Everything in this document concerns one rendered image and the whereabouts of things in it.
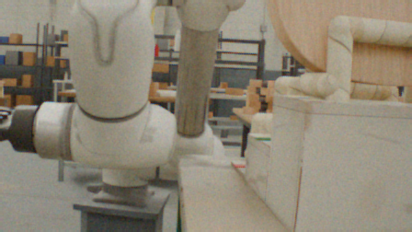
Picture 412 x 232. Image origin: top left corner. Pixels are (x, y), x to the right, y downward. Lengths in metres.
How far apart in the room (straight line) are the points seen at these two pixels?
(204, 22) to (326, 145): 0.64
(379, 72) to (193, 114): 0.77
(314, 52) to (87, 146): 0.34
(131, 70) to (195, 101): 0.75
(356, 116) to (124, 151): 0.31
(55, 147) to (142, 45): 0.22
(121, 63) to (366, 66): 0.33
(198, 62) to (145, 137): 0.60
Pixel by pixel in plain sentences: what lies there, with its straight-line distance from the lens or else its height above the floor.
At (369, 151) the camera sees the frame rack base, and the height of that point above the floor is 1.04.
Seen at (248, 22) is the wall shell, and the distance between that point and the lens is 11.99.
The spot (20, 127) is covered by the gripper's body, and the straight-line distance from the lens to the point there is 0.69.
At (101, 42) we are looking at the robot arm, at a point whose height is 1.16.
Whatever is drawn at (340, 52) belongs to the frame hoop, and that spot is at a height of 1.16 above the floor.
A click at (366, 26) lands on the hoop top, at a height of 1.20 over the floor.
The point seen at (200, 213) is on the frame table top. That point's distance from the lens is 0.65.
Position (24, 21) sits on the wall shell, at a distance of 12.46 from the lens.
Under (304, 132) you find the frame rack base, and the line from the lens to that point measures 0.56.
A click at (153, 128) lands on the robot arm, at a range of 0.64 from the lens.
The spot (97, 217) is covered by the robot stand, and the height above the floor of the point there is 0.66.
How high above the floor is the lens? 1.12
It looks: 3 degrees down
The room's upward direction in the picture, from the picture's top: 3 degrees clockwise
